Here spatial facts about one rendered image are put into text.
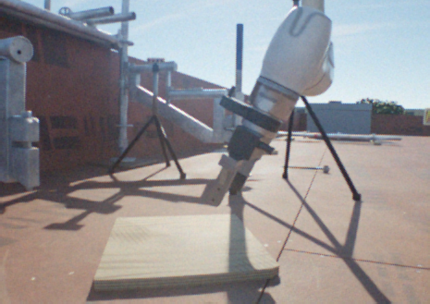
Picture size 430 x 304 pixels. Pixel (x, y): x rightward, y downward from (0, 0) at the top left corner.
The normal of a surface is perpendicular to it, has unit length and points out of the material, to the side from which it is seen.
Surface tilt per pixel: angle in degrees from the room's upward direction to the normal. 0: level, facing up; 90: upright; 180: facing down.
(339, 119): 90
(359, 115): 90
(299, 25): 80
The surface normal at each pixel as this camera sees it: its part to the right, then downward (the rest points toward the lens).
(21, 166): -0.18, 0.07
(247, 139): -0.38, 0.05
